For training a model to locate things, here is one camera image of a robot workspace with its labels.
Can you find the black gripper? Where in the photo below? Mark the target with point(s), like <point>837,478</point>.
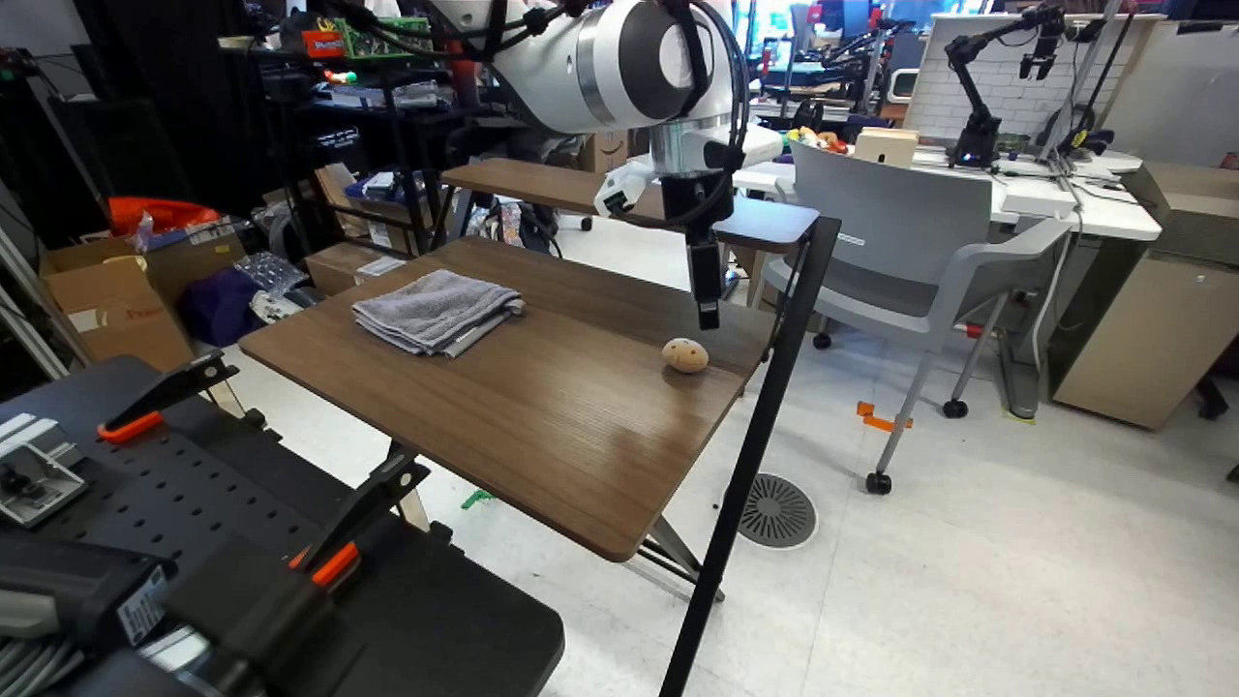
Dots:
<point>704,207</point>

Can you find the small tan ball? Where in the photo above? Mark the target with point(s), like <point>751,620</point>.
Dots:
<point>689,355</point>

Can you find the grey towel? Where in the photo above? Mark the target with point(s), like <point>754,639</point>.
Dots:
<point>440,313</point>

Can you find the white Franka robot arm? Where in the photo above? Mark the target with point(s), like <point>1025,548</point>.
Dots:
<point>583,65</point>

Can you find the black desk leg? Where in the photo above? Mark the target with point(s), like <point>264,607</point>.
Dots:
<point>756,438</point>

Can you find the orange floor tape marker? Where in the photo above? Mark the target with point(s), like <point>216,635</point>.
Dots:
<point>877,415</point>

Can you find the round floor drain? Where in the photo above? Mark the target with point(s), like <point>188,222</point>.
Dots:
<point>778,510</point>

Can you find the grey plastic chair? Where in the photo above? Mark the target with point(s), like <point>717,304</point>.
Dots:
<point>893,217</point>

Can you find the long wooden desk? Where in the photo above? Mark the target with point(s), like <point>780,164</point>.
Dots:
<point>545,184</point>

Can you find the black table leg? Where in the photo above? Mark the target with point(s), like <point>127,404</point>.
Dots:
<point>673,557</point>

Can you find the small beige box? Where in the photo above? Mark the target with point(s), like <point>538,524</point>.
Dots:
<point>889,146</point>

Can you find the flat cardboard box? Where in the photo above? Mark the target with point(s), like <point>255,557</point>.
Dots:
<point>349,268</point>

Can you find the white office desk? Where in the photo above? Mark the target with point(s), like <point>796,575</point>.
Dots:
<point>1086,207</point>

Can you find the black shelf rack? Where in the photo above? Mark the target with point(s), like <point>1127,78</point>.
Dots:
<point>375,119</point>

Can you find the beige cabinet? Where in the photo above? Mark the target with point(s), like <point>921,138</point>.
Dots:
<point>1148,336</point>

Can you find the dark purple bag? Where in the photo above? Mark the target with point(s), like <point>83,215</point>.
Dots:
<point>220,309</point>

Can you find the black perforated workbench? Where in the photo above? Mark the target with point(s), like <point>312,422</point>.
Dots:
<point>194,518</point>

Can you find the red orange bag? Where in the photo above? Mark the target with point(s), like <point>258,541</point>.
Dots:
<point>159,215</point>

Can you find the large cardboard box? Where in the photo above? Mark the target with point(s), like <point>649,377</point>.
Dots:
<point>119,313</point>

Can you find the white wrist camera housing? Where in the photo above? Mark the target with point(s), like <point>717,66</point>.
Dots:
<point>634,189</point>

